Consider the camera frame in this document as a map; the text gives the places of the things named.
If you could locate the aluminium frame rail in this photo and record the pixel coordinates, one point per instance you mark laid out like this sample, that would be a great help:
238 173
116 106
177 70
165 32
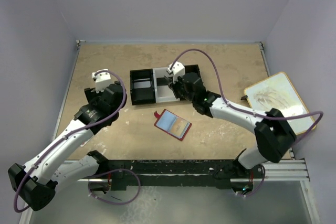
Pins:
282 196

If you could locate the black white three-compartment tray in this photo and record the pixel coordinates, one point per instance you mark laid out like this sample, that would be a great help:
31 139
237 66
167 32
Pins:
151 86

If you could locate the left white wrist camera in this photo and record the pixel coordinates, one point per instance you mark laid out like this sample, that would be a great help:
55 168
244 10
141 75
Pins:
102 80

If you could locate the red leather card holder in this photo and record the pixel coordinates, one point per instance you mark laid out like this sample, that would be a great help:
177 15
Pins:
164 121

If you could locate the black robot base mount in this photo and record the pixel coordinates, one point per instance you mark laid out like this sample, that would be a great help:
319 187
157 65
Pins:
218 173

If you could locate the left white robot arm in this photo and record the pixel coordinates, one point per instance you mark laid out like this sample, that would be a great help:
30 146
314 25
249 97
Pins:
36 181

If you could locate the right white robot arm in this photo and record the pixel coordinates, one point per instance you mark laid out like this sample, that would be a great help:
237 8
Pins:
274 135

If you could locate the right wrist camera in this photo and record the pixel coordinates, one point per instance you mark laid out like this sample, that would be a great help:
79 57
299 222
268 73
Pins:
176 69

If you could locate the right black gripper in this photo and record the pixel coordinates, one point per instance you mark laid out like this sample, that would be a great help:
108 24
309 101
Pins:
174 85

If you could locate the wooden framed whiteboard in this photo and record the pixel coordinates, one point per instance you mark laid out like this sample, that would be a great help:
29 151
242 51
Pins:
276 92

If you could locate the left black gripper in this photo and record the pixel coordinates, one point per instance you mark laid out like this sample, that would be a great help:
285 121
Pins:
92 96

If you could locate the white card in tray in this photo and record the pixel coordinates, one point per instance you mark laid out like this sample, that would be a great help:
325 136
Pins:
142 84

